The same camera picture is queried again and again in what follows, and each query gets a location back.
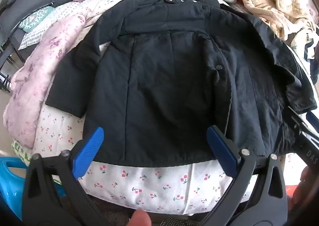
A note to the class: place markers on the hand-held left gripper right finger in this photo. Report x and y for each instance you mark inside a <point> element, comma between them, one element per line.
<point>221,152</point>

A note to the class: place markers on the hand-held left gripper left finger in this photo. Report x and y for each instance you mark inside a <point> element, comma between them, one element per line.
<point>89,152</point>

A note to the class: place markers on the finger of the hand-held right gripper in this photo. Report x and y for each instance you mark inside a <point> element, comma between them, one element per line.
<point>313,117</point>
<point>295,122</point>

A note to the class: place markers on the black padded coat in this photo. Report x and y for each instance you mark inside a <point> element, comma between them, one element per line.
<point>162,79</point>

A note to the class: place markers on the person's right hand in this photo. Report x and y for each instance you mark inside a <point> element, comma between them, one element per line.
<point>307,186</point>

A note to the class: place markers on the person's left hand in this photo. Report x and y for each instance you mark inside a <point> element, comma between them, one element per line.
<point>138,219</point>

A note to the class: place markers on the green print cloth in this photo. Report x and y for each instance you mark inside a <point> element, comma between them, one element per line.
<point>21,152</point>

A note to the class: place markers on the cherry print bed sheet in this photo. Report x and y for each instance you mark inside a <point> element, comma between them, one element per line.
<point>154,186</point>

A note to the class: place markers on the white printed bag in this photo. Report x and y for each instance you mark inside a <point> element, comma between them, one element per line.
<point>305,41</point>

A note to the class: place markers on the houndstooth cloth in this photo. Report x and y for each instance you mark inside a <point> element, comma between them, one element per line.
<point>179,223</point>

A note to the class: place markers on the pink floral quilt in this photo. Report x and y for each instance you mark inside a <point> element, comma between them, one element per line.
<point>44,54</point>

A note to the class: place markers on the grey checked pillow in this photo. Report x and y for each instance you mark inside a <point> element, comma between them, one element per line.
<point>37,38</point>

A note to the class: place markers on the teal patterned pillow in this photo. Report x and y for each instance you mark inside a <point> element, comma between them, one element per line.
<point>35,20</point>

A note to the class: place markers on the black metal frame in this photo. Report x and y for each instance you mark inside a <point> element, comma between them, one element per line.
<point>10,61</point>

